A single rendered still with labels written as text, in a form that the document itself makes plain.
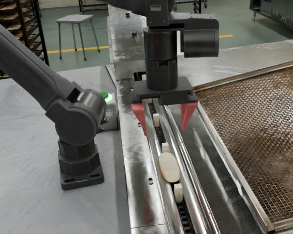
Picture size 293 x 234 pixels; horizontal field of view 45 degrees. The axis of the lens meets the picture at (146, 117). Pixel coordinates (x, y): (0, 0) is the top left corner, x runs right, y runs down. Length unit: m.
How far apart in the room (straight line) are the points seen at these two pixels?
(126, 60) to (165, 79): 0.50
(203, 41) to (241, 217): 0.31
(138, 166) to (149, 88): 0.16
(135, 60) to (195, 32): 0.53
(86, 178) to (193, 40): 0.34
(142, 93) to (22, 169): 0.35
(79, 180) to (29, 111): 0.42
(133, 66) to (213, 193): 0.55
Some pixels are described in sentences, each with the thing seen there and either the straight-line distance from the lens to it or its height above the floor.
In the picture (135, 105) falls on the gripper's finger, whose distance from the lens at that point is 0.65.
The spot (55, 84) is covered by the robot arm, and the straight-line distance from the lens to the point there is 0.68.
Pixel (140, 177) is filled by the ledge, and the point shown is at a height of 0.86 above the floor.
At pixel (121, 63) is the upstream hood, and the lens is 1.11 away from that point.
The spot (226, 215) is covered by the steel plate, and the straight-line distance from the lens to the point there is 0.66.
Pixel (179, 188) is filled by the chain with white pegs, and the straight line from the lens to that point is 0.63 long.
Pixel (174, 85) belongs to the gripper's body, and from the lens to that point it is 0.64.
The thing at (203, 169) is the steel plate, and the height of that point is 0.82.
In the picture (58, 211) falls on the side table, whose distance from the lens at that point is 0.69.
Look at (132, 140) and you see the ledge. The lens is 0.78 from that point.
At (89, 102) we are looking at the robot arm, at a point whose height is 0.98.
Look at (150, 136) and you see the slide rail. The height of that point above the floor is 0.85.
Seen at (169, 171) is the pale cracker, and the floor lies 0.86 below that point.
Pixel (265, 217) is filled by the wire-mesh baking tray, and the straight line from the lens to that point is 0.55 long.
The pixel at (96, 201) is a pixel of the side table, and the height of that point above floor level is 0.82.
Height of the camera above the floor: 1.26
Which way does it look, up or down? 27 degrees down
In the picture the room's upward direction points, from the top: 4 degrees counter-clockwise
